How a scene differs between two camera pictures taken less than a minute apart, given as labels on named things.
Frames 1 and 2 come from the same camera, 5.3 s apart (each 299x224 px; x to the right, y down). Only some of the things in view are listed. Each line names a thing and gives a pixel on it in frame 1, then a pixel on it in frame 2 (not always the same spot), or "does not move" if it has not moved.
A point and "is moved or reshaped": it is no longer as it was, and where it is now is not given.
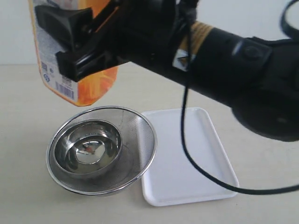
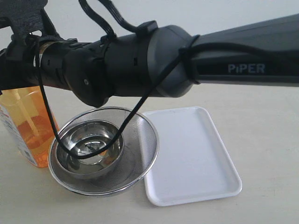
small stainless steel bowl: x=88 y=148 does not move
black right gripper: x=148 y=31 → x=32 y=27
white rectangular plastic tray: x=173 y=178 does not move
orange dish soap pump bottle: x=85 y=92 is moved or reshaped
